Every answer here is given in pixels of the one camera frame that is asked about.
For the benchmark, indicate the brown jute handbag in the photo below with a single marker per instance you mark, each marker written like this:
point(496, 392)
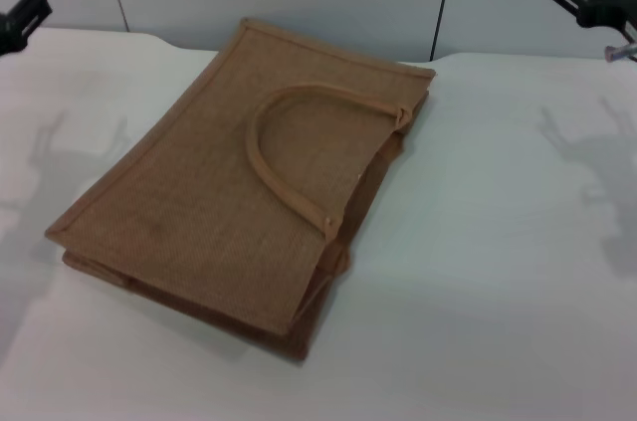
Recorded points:
point(224, 192)

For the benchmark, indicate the silver right gripper thumbscrew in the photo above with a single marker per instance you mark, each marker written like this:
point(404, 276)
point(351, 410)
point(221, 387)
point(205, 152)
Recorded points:
point(621, 53)

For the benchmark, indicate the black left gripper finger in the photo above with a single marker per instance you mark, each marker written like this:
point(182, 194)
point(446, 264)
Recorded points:
point(35, 5)

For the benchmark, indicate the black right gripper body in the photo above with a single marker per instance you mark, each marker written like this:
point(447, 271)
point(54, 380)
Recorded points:
point(614, 3)

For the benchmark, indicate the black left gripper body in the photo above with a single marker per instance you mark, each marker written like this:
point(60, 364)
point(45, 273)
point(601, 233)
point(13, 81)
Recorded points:
point(10, 33)

